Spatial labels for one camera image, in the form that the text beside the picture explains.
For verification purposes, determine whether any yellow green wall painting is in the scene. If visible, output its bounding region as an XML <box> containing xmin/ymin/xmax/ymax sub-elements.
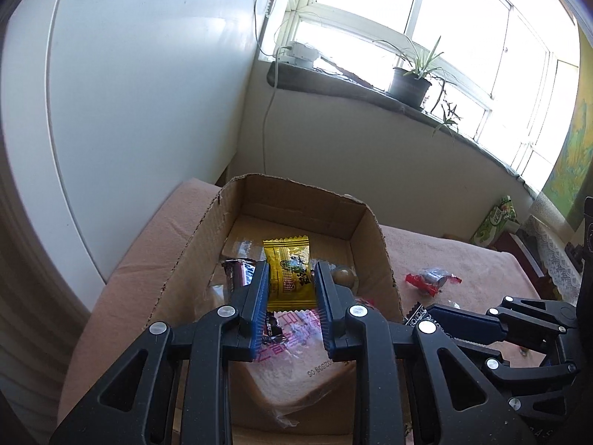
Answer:
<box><xmin>540</xmin><ymin>79</ymin><xmax>593</xmax><ymax>233</ymax></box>

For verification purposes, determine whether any dark long stick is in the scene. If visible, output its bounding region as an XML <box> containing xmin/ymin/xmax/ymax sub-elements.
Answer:
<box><xmin>319</xmin><ymin>53</ymin><xmax>376</xmax><ymax>89</ymax></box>

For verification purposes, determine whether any white lace cloth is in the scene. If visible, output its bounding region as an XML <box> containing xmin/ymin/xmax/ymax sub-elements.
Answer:
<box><xmin>521</xmin><ymin>192</ymin><xmax>584</xmax><ymax>307</ymax></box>

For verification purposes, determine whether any white router box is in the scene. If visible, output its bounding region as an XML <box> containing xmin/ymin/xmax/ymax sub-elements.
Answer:
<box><xmin>278</xmin><ymin>42</ymin><xmax>320</xmax><ymax>69</ymax></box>

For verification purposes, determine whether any cardboard box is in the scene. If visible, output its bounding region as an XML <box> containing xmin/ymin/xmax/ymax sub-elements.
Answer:
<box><xmin>148</xmin><ymin>174</ymin><xmax>404</xmax><ymax>445</ymax></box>

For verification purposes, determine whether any white power cable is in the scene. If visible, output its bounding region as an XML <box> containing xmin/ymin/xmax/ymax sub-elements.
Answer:
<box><xmin>262</xmin><ymin>56</ymin><xmax>281</xmax><ymax>174</ymax></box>

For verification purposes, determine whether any thin white cable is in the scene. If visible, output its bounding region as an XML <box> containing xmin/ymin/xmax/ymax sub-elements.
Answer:
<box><xmin>254</xmin><ymin>0</ymin><xmax>288</xmax><ymax>56</ymax></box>

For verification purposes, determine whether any small black snack packet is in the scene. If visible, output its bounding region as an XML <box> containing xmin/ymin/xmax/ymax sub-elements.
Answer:
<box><xmin>402</xmin><ymin>303</ymin><xmax>429</xmax><ymax>326</ymax></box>

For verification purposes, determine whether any dark wooden cabinet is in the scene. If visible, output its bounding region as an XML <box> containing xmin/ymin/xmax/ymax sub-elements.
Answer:
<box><xmin>491</xmin><ymin>229</ymin><xmax>552</xmax><ymax>288</ymax></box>

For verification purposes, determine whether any pink blanket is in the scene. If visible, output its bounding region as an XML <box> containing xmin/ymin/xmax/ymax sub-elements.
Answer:
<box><xmin>58</xmin><ymin>178</ymin><xmax>563</xmax><ymax>445</ymax></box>

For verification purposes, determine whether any white wardrobe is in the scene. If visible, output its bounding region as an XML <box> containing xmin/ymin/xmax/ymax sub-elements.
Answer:
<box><xmin>0</xmin><ymin>0</ymin><xmax>260</xmax><ymax>316</ymax></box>

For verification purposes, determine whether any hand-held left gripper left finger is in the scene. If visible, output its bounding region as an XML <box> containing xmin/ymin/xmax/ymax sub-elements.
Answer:
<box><xmin>49</xmin><ymin>261</ymin><xmax>270</xmax><ymax>445</ymax></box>

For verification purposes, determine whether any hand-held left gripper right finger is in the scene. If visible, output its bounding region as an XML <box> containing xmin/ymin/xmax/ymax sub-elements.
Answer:
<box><xmin>314</xmin><ymin>261</ymin><xmax>524</xmax><ymax>445</ymax></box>

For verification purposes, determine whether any white framed window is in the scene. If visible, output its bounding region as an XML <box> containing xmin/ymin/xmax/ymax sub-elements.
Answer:
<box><xmin>257</xmin><ymin>0</ymin><xmax>580</xmax><ymax>195</ymax></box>

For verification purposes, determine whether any clear bread packet red print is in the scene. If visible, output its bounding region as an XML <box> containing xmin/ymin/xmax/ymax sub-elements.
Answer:
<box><xmin>241</xmin><ymin>308</ymin><xmax>360</xmax><ymax>427</ymax></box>

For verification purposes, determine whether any round brown candy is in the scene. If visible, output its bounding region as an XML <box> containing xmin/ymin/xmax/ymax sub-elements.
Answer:
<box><xmin>334</xmin><ymin>266</ymin><xmax>358</xmax><ymax>288</ymax></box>

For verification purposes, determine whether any small trailing plant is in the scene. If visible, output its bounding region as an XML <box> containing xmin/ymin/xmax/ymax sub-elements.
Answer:
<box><xmin>428</xmin><ymin>79</ymin><xmax>464</xmax><ymax>140</ymax></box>

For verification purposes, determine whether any potted spider plant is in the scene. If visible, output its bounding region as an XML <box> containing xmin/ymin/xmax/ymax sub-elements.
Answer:
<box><xmin>373</xmin><ymin>34</ymin><xmax>459</xmax><ymax>109</ymax></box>

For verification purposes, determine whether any green printed bag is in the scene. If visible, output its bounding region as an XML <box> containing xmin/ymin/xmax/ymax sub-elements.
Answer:
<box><xmin>471</xmin><ymin>195</ymin><xmax>517</xmax><ymax>246</ymax></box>

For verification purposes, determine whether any grey window sill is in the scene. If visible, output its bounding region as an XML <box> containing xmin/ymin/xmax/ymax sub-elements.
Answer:
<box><xmin>266</xmin><ymin>61</ymin><xmax>543</xmax><ymax>195</ymax></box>

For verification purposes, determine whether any yellow snack packet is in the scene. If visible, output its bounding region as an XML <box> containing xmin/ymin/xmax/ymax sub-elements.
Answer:
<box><xmin>262</xmin><ymin>235</ymin><xmax>316</xmax><ymax>312</ymax></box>

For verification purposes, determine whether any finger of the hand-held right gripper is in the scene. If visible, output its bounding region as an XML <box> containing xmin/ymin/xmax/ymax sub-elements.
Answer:
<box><xmin>426</xmin><ymin>296</ymin><xmax>580</xmax><ymax>353</ymax></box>
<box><xmin>456</xmin><ymin>338</ymin><xmax>582</xmax><ymax>420</ymax></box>

